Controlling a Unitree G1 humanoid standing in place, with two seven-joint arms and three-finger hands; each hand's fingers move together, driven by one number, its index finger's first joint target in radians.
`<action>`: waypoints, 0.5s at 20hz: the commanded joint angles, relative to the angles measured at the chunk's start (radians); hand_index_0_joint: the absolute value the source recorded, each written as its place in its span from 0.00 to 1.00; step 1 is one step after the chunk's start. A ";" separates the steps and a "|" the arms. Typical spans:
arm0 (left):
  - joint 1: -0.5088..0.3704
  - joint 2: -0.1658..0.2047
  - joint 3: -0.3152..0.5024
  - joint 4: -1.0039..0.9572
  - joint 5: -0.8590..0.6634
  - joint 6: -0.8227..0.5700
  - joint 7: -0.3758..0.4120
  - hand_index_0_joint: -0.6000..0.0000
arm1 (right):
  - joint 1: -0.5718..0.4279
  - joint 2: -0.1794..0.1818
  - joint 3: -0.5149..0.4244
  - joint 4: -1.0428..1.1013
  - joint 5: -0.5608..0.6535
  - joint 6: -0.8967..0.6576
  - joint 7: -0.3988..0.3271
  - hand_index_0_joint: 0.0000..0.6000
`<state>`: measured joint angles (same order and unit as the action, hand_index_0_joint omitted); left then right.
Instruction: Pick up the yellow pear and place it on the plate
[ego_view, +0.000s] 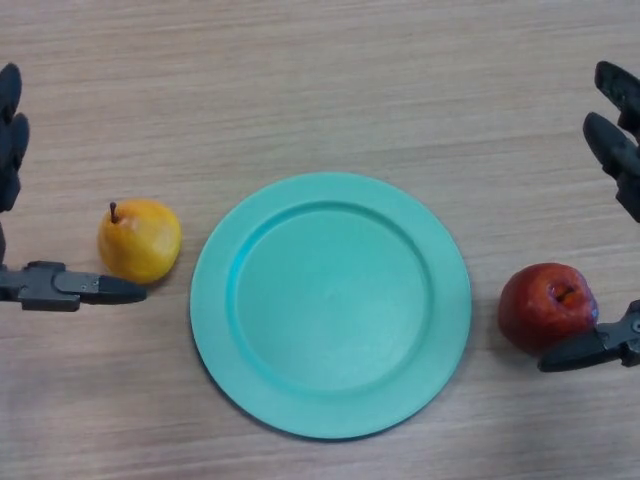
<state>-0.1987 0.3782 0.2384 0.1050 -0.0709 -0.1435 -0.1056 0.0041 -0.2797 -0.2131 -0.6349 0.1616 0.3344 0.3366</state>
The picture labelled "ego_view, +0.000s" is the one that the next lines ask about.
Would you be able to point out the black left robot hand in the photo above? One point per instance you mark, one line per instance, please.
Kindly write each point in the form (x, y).
(50, 287)

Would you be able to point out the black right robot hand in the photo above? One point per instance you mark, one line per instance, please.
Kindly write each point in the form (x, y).
(607, 140)

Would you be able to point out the yellow pear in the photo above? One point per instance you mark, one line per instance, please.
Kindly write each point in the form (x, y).
(140, 240)

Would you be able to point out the green round plate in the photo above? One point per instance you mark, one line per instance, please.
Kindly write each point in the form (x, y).
(330, 305)

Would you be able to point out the red apple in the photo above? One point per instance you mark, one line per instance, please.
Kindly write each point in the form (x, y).
(537, 310)

